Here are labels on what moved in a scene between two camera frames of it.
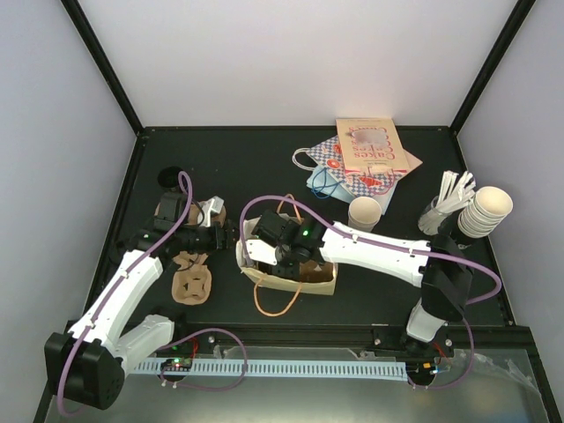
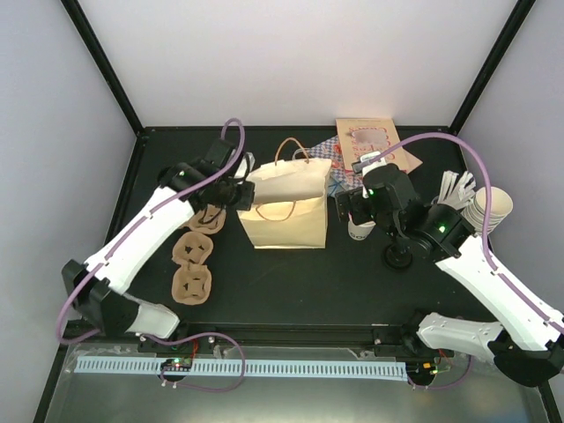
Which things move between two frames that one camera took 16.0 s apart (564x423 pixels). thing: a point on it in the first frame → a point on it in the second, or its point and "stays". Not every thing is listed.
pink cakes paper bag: (373, 144) stays
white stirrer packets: (463, 190) stays
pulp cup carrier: (191, 283) stays
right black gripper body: (293, 271) → (352, 196)
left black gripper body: (224, 244) → (243, 202)
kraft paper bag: (269, 276) → (289, 201)
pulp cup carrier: (194, 211) stays
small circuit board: (176, 364) stays
